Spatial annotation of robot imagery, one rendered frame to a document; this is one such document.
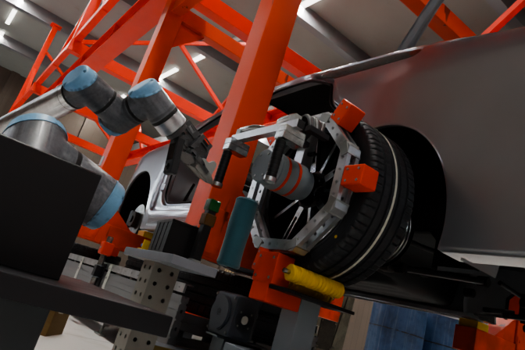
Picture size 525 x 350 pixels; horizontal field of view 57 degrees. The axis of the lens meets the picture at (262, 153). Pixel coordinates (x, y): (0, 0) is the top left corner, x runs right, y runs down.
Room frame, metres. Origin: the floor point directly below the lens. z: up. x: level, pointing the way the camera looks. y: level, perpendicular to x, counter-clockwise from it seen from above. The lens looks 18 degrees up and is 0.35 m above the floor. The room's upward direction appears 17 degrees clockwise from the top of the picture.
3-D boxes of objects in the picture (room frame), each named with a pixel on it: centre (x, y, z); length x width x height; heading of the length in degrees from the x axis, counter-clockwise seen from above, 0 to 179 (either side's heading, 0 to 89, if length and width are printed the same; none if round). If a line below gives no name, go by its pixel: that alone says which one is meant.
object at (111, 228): (4.05, 0.87, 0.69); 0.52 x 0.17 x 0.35; 122
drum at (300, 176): (1.72, -0.10, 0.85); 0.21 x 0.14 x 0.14; 122
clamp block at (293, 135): (1.50, -0.07, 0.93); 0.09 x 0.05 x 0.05; 122
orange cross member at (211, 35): (4.59, -0.01, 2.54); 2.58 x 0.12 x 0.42; 122
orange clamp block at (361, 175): (1.49, -0.33, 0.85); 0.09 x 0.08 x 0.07; 32
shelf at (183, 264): (1.76, 0.21, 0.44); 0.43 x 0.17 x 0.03; 32
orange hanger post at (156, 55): (3.86, 1.17, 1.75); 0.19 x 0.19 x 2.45; 32
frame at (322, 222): (1.75, -0.16, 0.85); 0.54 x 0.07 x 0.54; 32
